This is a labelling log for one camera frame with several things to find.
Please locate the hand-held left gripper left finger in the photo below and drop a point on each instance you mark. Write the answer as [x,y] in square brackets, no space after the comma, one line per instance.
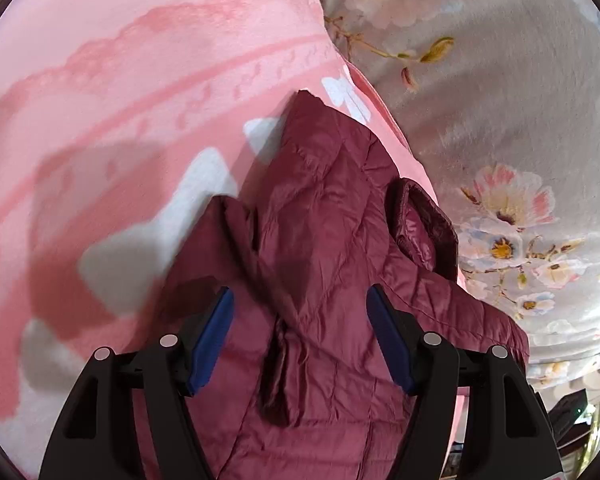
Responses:
[211,340]

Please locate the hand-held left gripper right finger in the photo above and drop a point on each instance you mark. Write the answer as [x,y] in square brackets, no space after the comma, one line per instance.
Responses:
[387,332]

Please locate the maroon puffer jacket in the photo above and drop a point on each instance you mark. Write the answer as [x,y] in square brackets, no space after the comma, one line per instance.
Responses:
[325,220]

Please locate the gold metal pole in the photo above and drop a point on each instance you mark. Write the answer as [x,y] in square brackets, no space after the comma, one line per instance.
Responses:
[596,440]

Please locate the pink printed blanket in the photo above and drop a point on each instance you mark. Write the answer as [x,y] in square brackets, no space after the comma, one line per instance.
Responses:
[130,110]

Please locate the grey floral blanket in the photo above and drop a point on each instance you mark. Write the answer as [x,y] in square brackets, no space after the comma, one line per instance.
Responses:
[490,90]

